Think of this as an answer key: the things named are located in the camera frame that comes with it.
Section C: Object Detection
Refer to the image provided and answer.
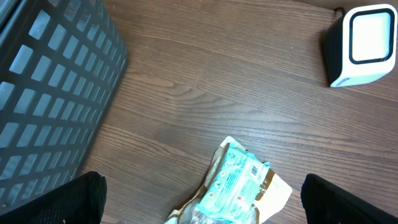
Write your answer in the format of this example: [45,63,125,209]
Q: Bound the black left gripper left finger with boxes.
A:
[1,171,107,224]

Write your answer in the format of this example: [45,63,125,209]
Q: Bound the teal snack packet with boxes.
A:
[198,144,271,223]

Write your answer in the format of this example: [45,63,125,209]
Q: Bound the white barcode scanner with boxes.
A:
[323,4,397,88]

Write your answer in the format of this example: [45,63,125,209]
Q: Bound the grey plastic shopping basket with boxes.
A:
[1,0,128,213]

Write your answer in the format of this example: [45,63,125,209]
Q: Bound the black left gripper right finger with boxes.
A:
[300,174,397,224]

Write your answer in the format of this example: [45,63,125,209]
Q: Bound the brown cookie bag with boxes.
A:
[165,136,292,224]

